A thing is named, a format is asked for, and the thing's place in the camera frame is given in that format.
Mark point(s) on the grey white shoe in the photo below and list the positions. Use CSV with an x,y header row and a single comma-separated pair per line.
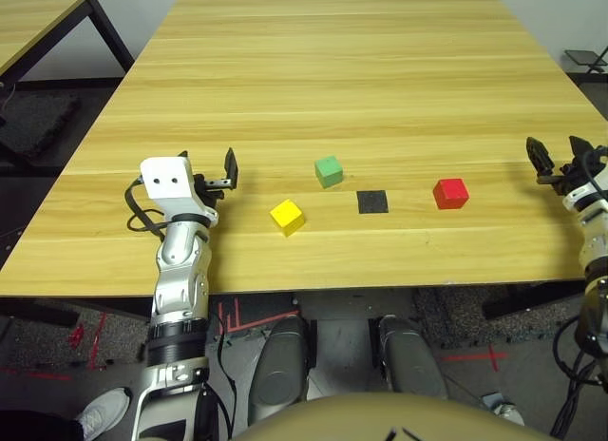
x,y
503,409

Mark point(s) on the wooden side table black legs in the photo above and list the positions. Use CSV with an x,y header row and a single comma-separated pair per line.
x,y
38,13

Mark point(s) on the green wooden block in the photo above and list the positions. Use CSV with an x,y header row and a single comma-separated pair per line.
x,y
328,171

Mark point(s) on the white sneaker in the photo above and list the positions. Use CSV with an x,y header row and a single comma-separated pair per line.
x,y
102,410

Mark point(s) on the yellow wooden block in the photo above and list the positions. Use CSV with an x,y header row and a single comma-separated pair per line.
x,y
287,216

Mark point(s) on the black flat stand plate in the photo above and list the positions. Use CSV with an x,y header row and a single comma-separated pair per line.
x,y
582,57

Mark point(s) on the red wooden block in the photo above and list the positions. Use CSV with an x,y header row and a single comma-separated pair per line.
x,y
450,193

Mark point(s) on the beige robot torso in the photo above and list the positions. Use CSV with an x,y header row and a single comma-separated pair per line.
x,y
380,419

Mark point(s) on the grey robot right foot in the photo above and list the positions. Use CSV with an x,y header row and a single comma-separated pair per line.
x,y
411,360

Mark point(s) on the dark grey floor mat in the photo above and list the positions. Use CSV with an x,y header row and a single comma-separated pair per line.
x,y
38,122
456,312

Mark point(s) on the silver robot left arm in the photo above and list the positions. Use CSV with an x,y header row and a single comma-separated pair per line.
x,y
183,274

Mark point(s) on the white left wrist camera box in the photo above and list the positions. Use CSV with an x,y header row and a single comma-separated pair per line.
x,y
166,177

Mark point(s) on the black square pad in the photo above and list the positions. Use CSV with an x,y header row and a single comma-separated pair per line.
x,y
372,201

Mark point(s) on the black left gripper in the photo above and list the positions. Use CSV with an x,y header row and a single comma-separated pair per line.
x,y
209,194

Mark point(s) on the grey robot left foot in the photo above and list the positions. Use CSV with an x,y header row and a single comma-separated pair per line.
x,y
278,365

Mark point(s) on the black tripod stand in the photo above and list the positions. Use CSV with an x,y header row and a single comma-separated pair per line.
x,y
596,63

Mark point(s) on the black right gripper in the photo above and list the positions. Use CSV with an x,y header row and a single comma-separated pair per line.
x,y
594,172

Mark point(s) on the grey robot foot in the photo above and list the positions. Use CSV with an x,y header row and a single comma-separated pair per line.
x,y
411,360
278,365

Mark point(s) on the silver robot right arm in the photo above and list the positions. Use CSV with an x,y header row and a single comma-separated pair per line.
x,y
594,251

